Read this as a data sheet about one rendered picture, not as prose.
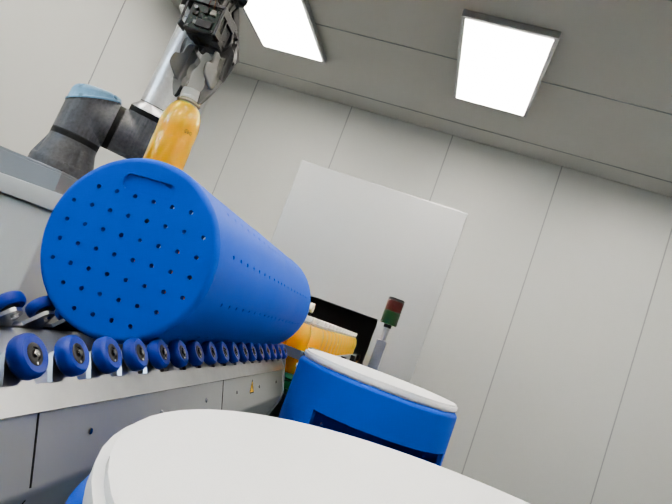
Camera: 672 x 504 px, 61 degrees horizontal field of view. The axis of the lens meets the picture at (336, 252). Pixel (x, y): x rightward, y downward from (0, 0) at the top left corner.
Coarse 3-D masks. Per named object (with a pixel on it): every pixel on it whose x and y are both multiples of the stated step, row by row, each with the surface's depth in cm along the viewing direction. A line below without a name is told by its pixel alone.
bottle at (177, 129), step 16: (176, 112) 96; (192, 112) 97; (160, 128) 96; (176, 128) 95; (192, 128) 97; (160, 144) 95; (176, 144) 95; (192, 144) 99; (160, 160) 94; (176, 160) 96
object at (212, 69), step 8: (216, 56) 97; (208, 64) 94; (216, 64) 98; (208, 72) 95; (216, 72) 98; (208, 80) 96; (216, 80) 98; (208, 88) 97; (216, 88) 98; (200, 96) 98; (208, 96) 98; (200, 104) 98
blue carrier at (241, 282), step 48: (96, 192) 87; (144, 192) 87; (192, 192) 85; (48, 240) 87; (96, 240) 86; (144, 240) 85; (192, 240) 84; (240, 240) 96; (48, 288) 85; (96, 288) 84; (144, 288) 84; (192, 288) 83; (240, 288) 97; (288, 288) 135; (96, 336) 83; (144, 336) 82; (192, 336) 95; (240, 336) 119; (288, 336) 163
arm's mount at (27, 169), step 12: (0, 156) 129; (12, 156) 128; (24, 156) 128; (0, 168) 128; (12, 168) 128; (24, 168) 127; (36, 168) 127; (48, 168) 127; (24, 180) 127; (36, 180) 126; (48, 180) 126; (60, 180) 126; (72, 180) 130; (60, 192) 127
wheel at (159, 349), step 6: (150, 342) 83; (156, 342) 82; (162, 342) 84; (150, 348) 82; (156, 348) 82; (162, 348) 84; (150, 354) 81; (156, 354) 81; (162, 354) 83; (168, 354) 85; (150, 360) 82; (156, 360) 81; (162, 360) 82; (168, 360) 84; (156, 366) 82; (162, 366) 82
